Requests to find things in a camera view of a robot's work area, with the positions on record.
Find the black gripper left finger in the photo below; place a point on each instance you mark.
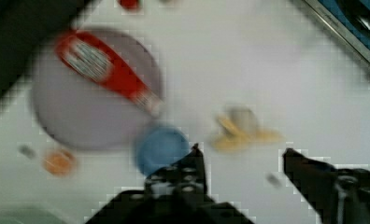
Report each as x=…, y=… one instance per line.
x=175, y=194

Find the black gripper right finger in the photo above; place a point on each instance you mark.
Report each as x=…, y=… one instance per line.
x=338, y=195

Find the plush peeled banana toy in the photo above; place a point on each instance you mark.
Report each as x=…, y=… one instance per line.
x=241, y=128

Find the green mug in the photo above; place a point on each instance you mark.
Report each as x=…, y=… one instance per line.
x=28, y=215

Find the blue cup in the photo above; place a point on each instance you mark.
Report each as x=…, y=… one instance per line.
x=158, y=147

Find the orange slice toy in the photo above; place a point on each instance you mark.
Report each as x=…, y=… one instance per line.
x=59, y=162

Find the grey round plate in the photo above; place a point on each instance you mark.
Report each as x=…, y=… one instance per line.
x=80, y=114

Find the red ketchup bottle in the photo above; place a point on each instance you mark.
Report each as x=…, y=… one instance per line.
x=90, y=57

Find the black object on blue surface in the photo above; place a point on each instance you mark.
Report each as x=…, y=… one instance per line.
x=357, y=13

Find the red object at top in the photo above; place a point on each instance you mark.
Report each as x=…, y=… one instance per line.
x=129, y=4

